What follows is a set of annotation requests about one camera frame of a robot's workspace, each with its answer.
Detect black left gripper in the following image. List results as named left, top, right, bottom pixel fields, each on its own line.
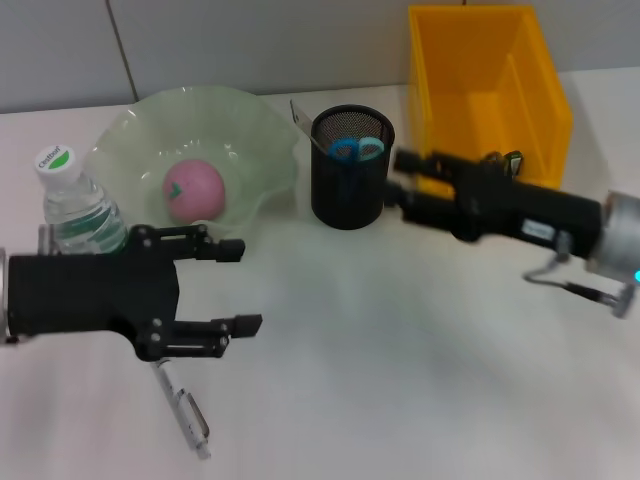
left=7, top=223, right=246, bottom=361

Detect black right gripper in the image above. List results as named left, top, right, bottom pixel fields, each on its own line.
left=384, top=148, right=604, bottom=261

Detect pink toy peach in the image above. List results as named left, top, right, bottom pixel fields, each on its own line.
left=162, top=158, right=227, bottom=222

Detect blue scissors with sheath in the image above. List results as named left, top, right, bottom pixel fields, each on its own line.
left=327, top=135, right=386, bottom=164

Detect green plastic wrapper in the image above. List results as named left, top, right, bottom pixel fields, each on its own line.
left=487, top=149, right=525, bottom=177

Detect grey and white pen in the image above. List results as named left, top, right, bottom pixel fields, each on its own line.
left=149, top=359, right=212, bottom=460

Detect transparent plastic ruler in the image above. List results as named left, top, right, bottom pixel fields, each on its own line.
left=289, top=98, right=332, bottom=157

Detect clear green-label water bottle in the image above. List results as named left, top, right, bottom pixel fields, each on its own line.
left=33, top=143, right=130, bottom=257

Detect black mesh pen holder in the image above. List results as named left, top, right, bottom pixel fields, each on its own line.
left=308, top=103, right=396, bottom=231

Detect green glass fruit plate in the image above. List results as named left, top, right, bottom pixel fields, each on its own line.
left=84, top=84, right=301, bottom=251

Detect yellow plastic bin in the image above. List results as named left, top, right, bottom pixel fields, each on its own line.
left=407, top=4, right=574, bottom=190

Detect right gripper connector cable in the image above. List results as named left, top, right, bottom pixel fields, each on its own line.
left=522, top=230, right=640, bottom=320

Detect gripper connector cable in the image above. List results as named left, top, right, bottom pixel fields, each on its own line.
left=522, top=230, right=640, bottom=320
left=37, top=224, right=57, bottom=257

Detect left gripper connector cable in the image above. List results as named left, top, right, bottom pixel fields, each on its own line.
left=37, top=224, right=57, bottom=257

